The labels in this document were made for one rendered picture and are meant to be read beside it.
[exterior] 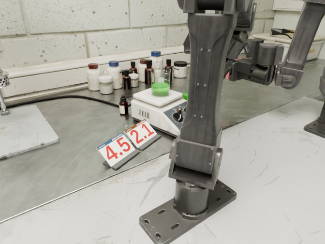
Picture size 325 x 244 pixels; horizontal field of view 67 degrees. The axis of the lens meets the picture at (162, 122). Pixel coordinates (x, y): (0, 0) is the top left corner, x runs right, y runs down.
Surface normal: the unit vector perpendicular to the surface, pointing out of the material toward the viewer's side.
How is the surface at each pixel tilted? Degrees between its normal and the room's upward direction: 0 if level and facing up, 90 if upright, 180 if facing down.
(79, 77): 90
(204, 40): 87
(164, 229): 0
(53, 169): 0
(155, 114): 90
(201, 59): 87
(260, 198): 0
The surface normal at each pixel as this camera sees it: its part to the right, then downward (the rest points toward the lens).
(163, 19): 0.59, 0.37
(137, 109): -0.65, 0.34
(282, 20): -0.81, 0.26
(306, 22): -0.40, 0.49
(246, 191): 0.01, -0.89
